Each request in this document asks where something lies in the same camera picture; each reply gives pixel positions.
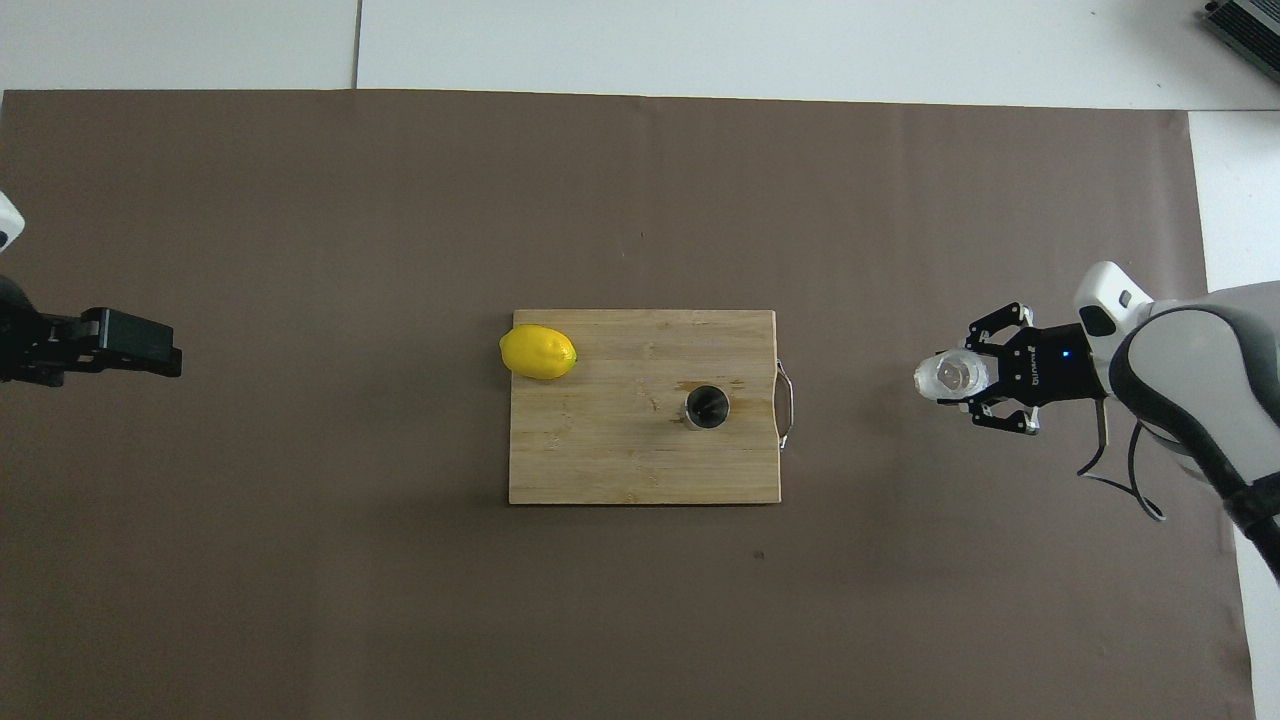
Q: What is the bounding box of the brown table mat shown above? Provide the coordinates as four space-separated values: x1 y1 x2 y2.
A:
0 88 1256 720

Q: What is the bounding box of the grey electronic device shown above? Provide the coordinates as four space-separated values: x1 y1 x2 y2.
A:
1203 0 1280 73

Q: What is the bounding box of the yellow lemon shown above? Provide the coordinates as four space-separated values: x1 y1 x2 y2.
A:
499 323 579 381

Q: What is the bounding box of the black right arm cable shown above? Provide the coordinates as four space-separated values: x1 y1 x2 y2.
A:
1075 400 1169 523

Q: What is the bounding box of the clear textured glass cup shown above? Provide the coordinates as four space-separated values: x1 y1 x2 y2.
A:
912 350 991 401

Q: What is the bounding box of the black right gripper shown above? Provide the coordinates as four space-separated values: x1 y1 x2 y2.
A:
963 300 1106 437

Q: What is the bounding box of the wooden cutting board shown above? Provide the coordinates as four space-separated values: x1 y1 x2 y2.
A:
508 308 797 506

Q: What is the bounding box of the steel double jigger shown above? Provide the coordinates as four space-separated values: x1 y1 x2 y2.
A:
683 383 732 432

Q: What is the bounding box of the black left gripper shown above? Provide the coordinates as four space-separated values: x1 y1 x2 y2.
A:
0 275 184 387

